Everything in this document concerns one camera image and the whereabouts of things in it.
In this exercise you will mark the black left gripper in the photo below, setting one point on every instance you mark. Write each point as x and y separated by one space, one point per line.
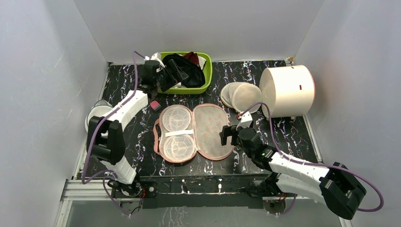
178 75

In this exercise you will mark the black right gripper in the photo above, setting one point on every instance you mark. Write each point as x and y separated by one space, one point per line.
231 135

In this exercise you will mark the black bra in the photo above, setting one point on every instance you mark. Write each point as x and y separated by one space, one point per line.
195 74

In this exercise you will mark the floral mesh laundry bag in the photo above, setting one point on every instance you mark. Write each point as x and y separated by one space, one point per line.
181 133

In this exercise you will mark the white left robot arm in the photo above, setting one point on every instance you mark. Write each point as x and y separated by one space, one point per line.
105 138

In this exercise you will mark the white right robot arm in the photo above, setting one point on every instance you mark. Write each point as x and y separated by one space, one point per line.
334 186

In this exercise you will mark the white mesh laundry bag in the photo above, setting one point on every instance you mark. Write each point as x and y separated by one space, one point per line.
240 95

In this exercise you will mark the grey round mesh laundry bag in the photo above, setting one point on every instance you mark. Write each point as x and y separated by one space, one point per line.
100 108

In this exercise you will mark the dark red white garment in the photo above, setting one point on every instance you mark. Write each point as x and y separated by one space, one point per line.
196 59

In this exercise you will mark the green plastic basin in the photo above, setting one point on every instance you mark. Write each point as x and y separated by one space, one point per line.
207 70

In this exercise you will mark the small pink block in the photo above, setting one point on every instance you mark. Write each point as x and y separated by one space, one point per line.
155 105

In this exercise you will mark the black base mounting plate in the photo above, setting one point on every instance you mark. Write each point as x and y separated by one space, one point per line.
249 191

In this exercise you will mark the white cylindrical drum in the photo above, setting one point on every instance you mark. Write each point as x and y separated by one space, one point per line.
288 91

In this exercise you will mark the aluminium frame rail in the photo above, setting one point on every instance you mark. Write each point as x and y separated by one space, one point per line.
96 190

